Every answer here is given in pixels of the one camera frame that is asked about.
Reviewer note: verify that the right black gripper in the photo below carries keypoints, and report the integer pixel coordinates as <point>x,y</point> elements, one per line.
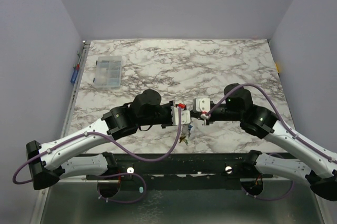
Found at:
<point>206,119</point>

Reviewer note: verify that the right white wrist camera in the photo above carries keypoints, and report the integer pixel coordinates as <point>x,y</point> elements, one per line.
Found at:
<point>201,105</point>

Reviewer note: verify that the clear plastic organizer box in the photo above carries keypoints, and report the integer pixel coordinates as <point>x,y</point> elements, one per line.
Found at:
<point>108,72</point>

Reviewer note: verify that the black table edge rail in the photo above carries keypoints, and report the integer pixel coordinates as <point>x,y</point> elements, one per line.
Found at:
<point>185,171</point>

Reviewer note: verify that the green key tag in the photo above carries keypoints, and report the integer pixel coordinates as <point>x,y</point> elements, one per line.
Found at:
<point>183,139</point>

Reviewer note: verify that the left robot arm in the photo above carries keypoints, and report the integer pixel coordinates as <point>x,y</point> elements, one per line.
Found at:
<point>47,160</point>

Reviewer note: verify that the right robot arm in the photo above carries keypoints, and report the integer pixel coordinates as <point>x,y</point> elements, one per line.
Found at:
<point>313,164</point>

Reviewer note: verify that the blue clamp on wall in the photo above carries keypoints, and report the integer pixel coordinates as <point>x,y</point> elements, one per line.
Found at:
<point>75,73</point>

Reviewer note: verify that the aluminium side rail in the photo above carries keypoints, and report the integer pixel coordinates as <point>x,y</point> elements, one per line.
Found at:
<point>82,56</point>

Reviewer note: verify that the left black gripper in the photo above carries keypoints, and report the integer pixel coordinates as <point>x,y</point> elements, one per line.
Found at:
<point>168,106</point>

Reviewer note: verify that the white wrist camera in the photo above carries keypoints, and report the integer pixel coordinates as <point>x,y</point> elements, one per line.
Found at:
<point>201,105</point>
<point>180,114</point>

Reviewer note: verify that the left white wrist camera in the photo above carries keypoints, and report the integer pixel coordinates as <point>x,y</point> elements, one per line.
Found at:
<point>180,114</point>

